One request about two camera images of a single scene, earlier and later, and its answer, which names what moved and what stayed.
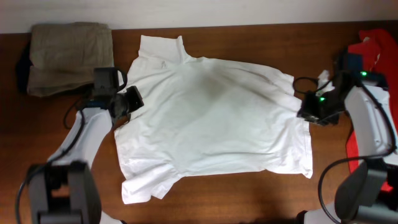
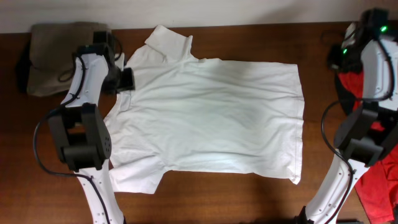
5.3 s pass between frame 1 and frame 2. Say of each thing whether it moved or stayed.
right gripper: moved
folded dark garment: stayed
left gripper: moved
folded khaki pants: stayed
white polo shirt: moved
